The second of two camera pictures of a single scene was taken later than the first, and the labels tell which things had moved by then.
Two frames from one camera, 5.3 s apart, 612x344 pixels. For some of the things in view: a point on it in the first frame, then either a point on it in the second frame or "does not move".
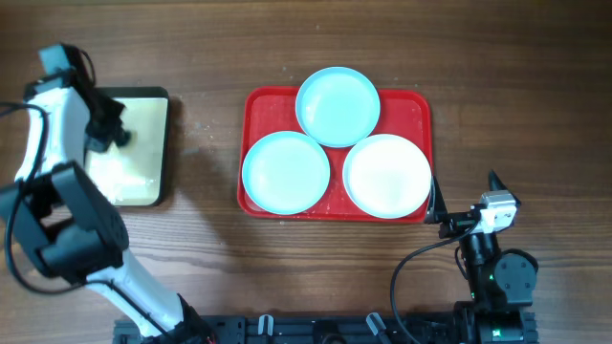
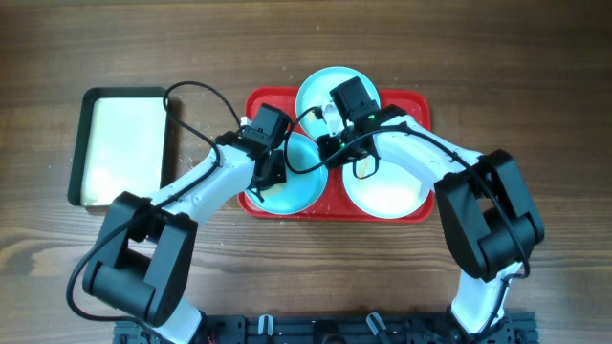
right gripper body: [456, 225] → [337, 147]
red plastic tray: [273, 110] does not move
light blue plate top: [338, 107] does not move
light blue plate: [286, 173] does not move
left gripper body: [103, 124] → [277, 173]
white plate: [386, 176] does not move
